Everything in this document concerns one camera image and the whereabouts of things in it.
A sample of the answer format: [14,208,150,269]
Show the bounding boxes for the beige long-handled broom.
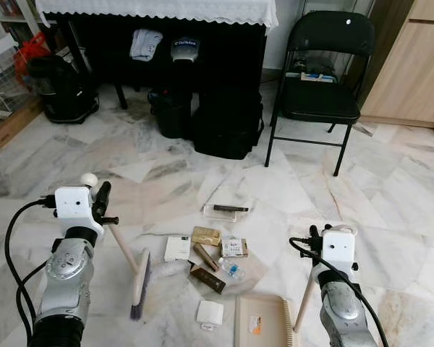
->
[80,172,152,321]

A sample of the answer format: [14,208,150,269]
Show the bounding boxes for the beige plastic dustpan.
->
[234,223,358,347]

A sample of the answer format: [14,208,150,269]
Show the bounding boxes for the white flat carton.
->
[164,236,193,262]

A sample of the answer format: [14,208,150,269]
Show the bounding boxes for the small printed brown carton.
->
[220,237,249,259]

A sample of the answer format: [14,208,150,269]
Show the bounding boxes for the small clear plastic bottle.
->
[218,257,246,282]

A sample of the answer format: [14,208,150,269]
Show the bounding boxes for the clear box with brown lid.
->
[203,204,251,222]

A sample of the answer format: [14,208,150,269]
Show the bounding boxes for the gold patterned box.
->
[191,226,222,247]

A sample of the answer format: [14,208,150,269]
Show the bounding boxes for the small black bin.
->
[148,87,194,140]

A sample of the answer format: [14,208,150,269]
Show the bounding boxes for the brown slim stick pack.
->
[193,243,219,273]

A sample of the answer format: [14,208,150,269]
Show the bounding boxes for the black round vacuum cleaner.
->
[25,56,101,124]

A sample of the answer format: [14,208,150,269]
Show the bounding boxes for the dark brown flat box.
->
[189,265,227,294]

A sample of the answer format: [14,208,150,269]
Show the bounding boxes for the white square paper packet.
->
[196,299,224,331]

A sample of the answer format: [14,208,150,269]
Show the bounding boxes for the black folding chair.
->
[265,10,376,177]

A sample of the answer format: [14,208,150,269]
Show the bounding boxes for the black fabric bag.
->
[191,90,265,160]

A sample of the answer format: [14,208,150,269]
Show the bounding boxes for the white folded cloth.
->
[129,29,164,63]

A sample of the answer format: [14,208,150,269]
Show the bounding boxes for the red plastic bag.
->
[14,32,52,74]

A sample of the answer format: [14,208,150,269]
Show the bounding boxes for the papers on chair seat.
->
[297,69,349,82]

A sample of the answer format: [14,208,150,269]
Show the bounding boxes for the light wooden cabinet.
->
[358,0,434,134]

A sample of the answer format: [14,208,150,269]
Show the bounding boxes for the white lace cover cloth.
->
[35,0,280,34]

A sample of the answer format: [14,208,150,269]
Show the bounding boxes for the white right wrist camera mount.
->
[322,228,358,266]

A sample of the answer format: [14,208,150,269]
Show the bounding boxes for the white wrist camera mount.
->
[54,186,106,234]
[322,228,358,266]

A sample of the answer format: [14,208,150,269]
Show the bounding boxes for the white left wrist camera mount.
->
[54,186,106,234]

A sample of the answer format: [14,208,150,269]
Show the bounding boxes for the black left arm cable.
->
[4,197,57,342]

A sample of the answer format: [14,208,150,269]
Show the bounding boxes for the white wire rack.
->
[0,35,31,132]

